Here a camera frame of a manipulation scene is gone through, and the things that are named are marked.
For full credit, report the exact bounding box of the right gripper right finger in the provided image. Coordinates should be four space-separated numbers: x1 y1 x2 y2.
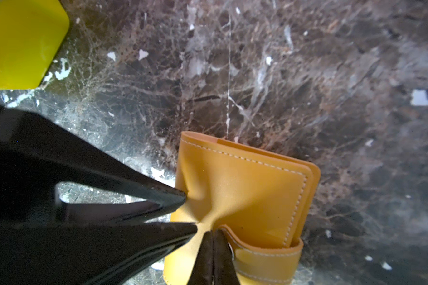
213 229 240 285

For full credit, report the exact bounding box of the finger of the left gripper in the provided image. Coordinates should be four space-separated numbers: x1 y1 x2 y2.
0 223 197 285
0 106 186 223

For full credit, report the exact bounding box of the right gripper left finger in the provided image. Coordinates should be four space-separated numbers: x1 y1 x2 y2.
187 232 214 285

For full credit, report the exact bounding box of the yellow leather card holder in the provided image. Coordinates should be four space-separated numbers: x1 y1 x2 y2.
163 131 321 285

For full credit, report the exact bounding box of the yellow plastic card tray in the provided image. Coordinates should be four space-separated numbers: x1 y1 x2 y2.
0 0 70 90

